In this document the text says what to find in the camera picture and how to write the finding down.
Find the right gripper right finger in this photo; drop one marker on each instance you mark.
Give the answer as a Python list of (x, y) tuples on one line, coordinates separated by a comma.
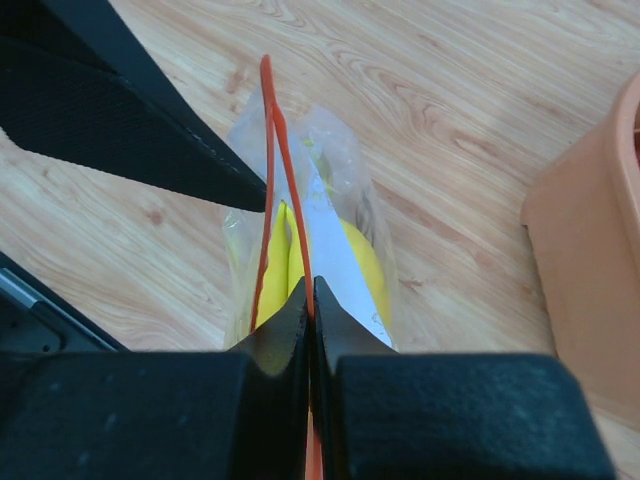
[(386, 415)]

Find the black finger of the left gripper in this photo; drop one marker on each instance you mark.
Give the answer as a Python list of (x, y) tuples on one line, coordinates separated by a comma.
[(77, 85)]

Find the clear zip bag orange seal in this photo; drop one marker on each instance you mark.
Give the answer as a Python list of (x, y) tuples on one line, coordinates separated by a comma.
[(314, 167)]

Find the orange plastic bin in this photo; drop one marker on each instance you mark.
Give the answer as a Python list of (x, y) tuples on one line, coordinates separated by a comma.
[(582, 216)]

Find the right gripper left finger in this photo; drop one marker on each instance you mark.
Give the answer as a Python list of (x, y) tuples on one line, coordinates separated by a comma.
[(76, 404)]

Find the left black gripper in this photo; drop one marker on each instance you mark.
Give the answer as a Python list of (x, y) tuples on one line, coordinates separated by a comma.
[(34, 319)]

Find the yellow banana bunch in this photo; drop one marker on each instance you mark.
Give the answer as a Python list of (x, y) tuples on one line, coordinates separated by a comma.
[(277, 270)]

